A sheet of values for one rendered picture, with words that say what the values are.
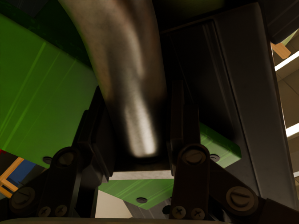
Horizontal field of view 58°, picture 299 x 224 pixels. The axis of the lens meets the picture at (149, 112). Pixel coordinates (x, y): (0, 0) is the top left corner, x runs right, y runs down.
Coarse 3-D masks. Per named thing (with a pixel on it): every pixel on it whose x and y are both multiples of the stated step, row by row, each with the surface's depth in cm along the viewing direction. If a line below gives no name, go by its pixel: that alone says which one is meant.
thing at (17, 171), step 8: (0, 152) 508; (16, 160) 480; (24, 160) 495; (8, 168) 466; (16, 168) 480; (24, 168) 488; (32, 168) 536; (0, 176) 454; (8, 176) 465; (16, 176) 473; (24, 176) 480; (0, 184) 466; (8, 184) 458; (16, 184) 472; (8, 192) 491
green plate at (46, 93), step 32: (0, 0) 13; (0, 32) 13; (32, 32) 13; (64, 32) 17; (0, 64) 15; (32, 64) 15; (64, 64) 14; (0, 96) 17; (32, 96) 16; (64, 96) 16; (0, 128) 19; (32, 128) 18; (64, 128) 18; (32, 160) 21; (224, 160) 19; (128, 192) 24; (160, 192) 23
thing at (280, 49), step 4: (284, 40) 268; (288, 40) 269; (272, 44) 260; (276, 44) 259; (280, 44) 260; (284, 44) 268; (272, 48) 266; (276, 48) 261; (280, 48) 260; (284, 48) 261; (276, 52) 267; (280, 52) 262; (284, 52) 261; (288, 52) 262; (280, 56) 268; (284, 56) 263
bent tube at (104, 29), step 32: (64, 0) 9; (96, 0) 8; (128, 0) 9; (96, 32) 9; (128, 32) 9; (96, 64) 10; (128, 64) 10; (160, 64) 11; (128, 96) 11; (160, 96) 12; (128, 128) 12; (160, 128) 13; (128, 160) 14; (160, 160) 14
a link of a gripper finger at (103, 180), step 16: (96, 96) 13; (96, 112) 12; (80, 128) 13; (96, 128) 12; (112, 128) 14; (80, 144) 11; (96, 144) 12; (112, 144) 14; (96, 160) 12; (112, 160) 14; (96, 176) 12; (16, 192) 11; (32, 192) 11; (80, 192) 12; (16, 208) 10; (32, 208) 10
